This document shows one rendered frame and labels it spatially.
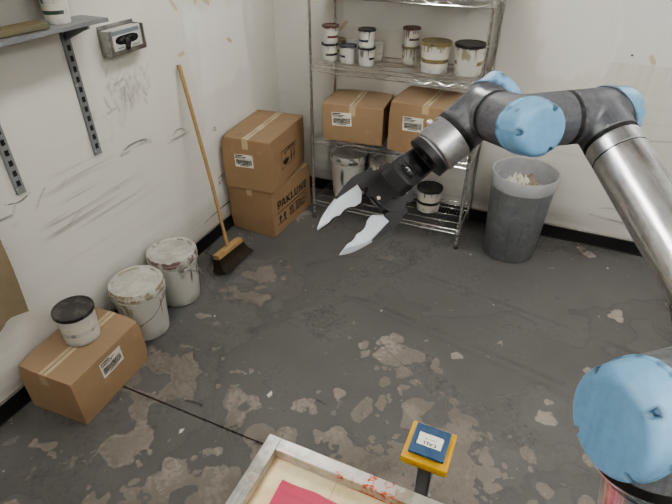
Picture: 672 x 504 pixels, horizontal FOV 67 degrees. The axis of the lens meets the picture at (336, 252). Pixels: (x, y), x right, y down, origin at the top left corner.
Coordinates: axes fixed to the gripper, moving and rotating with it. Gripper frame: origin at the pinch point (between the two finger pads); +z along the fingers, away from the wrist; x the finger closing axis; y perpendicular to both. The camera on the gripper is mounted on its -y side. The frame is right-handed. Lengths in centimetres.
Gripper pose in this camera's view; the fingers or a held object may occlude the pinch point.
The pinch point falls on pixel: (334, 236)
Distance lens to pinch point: 79.3
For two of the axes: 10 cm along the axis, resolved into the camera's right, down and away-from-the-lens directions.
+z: -7.5, 6.5, 0.7
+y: 0.8, -0.1, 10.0
